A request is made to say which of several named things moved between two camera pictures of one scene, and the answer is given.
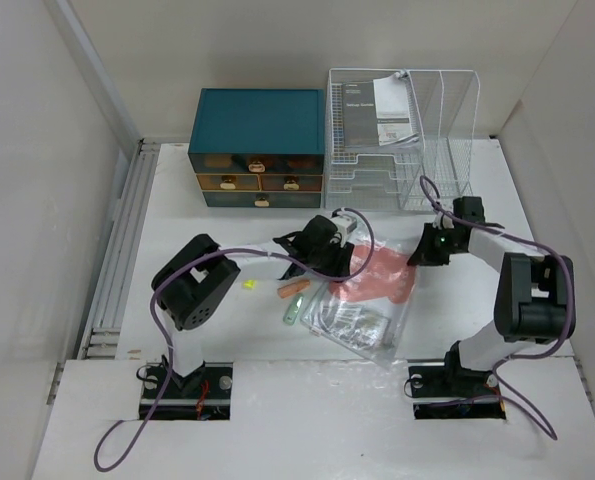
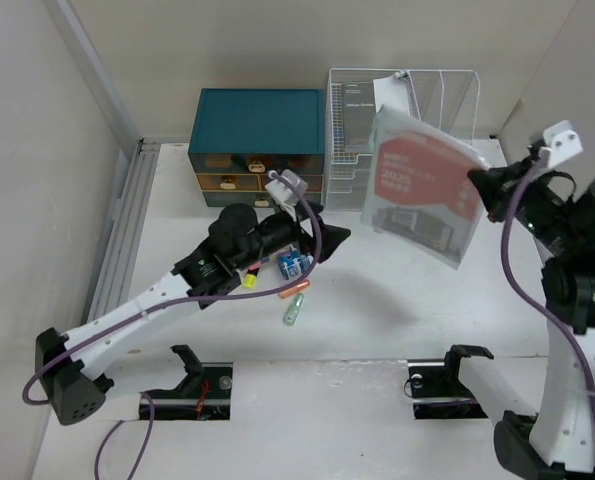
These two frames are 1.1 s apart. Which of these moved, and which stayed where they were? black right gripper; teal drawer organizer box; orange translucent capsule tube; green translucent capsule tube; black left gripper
Moved: black left gripper; black right gripper
Stayed: teal drawer organizer box; orange translucent capsule tube; green translucent capsule tube
